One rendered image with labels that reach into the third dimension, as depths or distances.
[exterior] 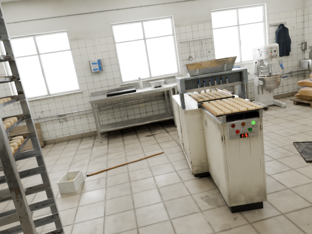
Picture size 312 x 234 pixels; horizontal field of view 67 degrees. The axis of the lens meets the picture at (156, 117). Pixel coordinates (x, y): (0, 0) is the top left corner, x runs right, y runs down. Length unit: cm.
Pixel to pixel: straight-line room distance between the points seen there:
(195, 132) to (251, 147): 76
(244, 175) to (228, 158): 21
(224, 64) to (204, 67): 21
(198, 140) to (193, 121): 23
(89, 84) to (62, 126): 114
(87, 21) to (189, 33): 224
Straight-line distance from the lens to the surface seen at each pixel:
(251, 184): 223
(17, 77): 126
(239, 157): 209
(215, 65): 264
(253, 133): 203
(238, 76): 276
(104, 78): 547
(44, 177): 135
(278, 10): 692
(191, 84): 263
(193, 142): 268
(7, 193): 92
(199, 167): 280
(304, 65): 678
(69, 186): 319
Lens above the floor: 138
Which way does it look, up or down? 13 degrees down
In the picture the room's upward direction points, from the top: 9 degrees counter-clockwise
